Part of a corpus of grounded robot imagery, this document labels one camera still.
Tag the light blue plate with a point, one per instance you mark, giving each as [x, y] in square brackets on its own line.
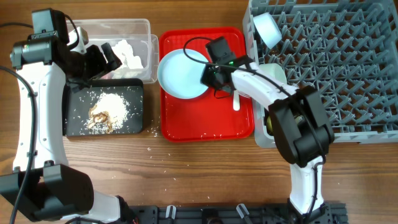
[179, 73]

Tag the red serving tray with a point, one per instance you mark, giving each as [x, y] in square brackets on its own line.
[210, 116]

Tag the light blue small bowl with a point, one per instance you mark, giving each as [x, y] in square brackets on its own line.
[267, 29]

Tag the green bowl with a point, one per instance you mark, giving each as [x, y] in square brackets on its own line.
[274, 70]

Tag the white plastic spoon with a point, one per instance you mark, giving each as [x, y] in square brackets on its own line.
[236, 101]

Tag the black food waste tray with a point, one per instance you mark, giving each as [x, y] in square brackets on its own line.
[77, 102]

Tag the food scraps with rice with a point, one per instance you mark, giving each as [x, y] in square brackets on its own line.
[108, 114]

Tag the yellow plastic cup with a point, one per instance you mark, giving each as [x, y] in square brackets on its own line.
[269, 125]

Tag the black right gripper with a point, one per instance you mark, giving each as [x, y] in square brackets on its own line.
[212, 79]

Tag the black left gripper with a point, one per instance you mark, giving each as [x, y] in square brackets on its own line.
[101, 68]

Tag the white paper napkin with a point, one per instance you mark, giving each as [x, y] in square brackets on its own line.
[130, 62]

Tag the clear plastic waste bin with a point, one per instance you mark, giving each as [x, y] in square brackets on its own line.
[138, 34]

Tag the grey dishwasher rack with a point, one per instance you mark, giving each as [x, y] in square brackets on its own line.
[347, 50]

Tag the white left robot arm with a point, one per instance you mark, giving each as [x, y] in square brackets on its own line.
[42, 185]

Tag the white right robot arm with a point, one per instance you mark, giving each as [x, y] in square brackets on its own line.
[300, 126]

